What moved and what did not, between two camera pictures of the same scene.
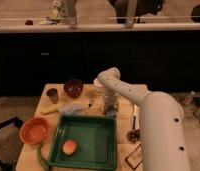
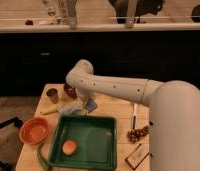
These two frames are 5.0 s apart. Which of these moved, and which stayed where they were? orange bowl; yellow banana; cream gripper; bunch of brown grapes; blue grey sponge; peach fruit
Moved: cream gripper; blue grey sponge
Stayed: bunch of brown grapes; peach fruit; orange bowl; yellow banana
